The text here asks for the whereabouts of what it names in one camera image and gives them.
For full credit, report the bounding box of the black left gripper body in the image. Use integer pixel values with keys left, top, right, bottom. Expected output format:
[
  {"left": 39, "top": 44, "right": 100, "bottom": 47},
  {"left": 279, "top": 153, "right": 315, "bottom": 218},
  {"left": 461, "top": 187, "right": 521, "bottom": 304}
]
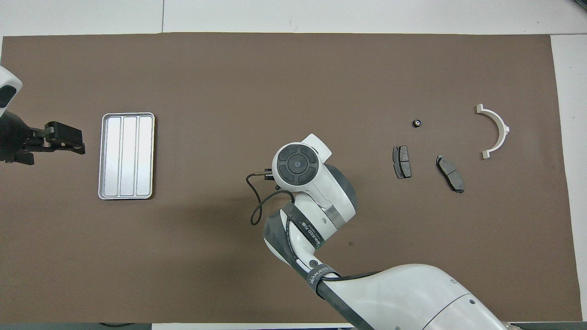
[{"left": 0, "top": 113, "right": 47, "bottom": 161}]

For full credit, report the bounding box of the silver metal tray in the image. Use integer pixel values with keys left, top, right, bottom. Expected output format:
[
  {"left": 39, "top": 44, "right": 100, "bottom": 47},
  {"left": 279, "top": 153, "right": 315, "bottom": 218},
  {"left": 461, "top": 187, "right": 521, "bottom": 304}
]
[{"left": 98, "top": 112, "right": 155, "bottom": 200}]

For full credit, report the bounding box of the brown table mat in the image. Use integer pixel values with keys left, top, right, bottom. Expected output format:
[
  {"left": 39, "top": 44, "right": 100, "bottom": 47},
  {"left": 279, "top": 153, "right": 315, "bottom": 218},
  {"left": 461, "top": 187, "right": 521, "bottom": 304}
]
[{"left": 0, "top": 32, "right": 583, "bottom": 324}]

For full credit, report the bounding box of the dark rectangular brake pad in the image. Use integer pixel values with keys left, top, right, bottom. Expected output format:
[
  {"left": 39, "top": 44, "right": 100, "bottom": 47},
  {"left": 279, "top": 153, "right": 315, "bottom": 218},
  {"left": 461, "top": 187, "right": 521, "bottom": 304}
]
[{"left": 393, "top": 145, "right": 412, "bottom": 179}]

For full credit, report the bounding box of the dark curved brake pad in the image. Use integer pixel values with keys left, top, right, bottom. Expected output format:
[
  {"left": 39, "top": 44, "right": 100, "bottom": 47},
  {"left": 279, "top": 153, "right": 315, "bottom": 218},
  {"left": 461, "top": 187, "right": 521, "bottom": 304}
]
[{"left": 436, "top": 155, "right": 465, "bottom": 193}]

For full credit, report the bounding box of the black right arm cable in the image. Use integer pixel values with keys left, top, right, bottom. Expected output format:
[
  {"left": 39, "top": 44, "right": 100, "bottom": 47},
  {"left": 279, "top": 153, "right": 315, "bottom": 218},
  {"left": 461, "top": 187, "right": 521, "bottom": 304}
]
[{"left": 246, "top": 170, "right": 381, "bottom": 282}]

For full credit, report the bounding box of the white curved plastic bracket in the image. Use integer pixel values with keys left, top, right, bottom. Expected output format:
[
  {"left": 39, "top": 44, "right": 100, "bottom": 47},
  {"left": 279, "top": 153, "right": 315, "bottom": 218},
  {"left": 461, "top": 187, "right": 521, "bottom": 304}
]
[{"left": 476, "top": 104, "right": 510, "bottom": 160}]

